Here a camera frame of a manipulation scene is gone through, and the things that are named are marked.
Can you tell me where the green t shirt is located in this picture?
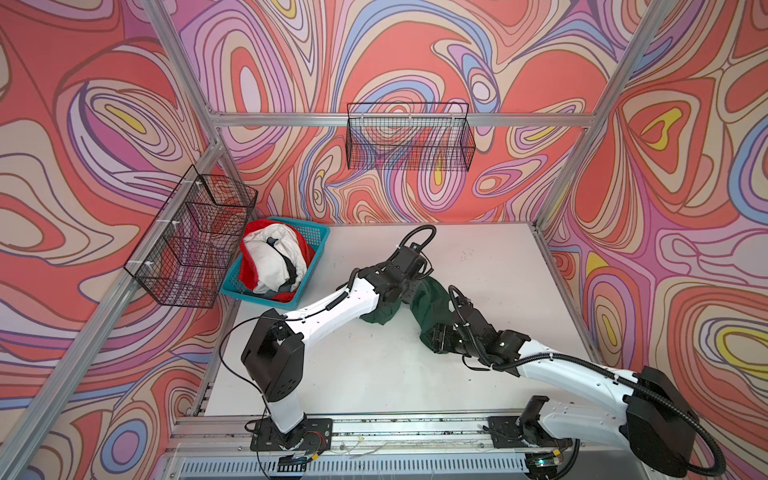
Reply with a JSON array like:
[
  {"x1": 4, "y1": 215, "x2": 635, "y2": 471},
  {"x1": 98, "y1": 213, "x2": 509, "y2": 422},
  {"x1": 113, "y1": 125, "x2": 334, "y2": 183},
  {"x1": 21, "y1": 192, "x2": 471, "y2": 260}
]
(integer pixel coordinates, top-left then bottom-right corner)
[{"x1": 360, "y1": 277, "x2": 460, "y2": 354}]

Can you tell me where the teal plastic laundry basket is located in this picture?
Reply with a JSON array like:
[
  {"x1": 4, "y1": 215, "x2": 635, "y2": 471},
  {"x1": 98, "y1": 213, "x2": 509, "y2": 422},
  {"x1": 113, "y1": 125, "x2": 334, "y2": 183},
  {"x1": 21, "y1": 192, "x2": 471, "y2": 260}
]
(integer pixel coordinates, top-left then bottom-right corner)
[{"x1": 220, "y1": 217, "x2": 330, "y2": 310}]

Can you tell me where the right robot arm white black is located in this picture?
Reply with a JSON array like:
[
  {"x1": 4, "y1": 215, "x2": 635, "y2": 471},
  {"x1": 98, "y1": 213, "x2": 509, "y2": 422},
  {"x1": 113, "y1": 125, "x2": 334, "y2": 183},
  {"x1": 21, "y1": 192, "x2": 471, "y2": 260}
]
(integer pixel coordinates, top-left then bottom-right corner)
[{"x1": 418, "y1": 286, "x2": 727, "y2": 478}]

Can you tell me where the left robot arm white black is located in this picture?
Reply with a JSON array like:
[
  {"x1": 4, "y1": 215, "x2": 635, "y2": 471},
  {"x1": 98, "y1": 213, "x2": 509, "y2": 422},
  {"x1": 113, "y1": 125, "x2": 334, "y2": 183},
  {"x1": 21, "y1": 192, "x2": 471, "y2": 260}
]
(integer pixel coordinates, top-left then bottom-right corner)
[{"x1": 241, "y1": 225, "x2": 437, "y2": 438}]

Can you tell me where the red t shirt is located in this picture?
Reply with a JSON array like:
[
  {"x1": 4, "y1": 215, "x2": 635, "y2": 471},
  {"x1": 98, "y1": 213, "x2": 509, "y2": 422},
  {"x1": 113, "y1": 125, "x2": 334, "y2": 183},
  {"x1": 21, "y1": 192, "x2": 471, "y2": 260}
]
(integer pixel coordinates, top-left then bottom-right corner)
[{"x1": 237, "y1": 218, "x2": 317, "y2": 301}]

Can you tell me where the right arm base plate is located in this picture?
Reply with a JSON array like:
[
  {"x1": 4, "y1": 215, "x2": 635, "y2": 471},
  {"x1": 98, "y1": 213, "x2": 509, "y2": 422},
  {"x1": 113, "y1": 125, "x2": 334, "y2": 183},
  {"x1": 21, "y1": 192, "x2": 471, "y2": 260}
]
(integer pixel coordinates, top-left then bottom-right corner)
[{"x1": 482, "y1": 416, "x2": 573, "y2": 450}]

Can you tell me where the aluminium mounting rail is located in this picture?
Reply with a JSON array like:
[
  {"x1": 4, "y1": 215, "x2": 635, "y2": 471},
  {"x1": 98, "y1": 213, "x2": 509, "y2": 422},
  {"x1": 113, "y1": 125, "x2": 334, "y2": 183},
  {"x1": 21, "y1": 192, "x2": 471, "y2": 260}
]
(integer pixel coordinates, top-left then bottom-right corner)
[{"x1": 155, "y1": 410, "x2": 660, "y2": 479}]

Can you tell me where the black wire basket back wall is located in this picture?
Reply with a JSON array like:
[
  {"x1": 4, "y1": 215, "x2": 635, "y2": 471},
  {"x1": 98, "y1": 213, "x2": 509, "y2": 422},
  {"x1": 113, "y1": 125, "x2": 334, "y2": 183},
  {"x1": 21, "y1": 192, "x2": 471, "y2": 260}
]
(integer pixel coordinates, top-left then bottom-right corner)
[{"x1": 345, "y1": 100, "x2": 476, "y2": 172}]

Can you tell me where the black wire basket wall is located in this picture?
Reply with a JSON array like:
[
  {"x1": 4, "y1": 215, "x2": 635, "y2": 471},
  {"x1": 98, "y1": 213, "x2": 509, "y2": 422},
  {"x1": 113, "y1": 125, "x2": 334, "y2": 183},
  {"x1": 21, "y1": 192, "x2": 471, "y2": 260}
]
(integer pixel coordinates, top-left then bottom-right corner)
[
  {"x1": 345, "y1": 100, "x2": 476, "y2": 172},
  {"x1": 123, "y1": 166, "x2": 258, "y2": 309}
]

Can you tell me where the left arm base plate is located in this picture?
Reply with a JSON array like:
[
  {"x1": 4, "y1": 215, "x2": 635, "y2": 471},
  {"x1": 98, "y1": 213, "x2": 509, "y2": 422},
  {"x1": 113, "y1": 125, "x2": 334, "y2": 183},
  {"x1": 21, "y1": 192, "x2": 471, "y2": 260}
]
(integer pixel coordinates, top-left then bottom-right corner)
[{"x1": 245, "y1": 417, "x2": 333, "y2": 454}]

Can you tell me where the black wire basket left wall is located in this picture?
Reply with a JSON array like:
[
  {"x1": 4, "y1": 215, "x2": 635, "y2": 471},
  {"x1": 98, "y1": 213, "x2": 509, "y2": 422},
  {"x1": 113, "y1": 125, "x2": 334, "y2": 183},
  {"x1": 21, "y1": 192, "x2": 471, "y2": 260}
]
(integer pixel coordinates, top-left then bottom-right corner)
[{"x1": 123, "y1": 166, "x2": 258, "y2": 309}]

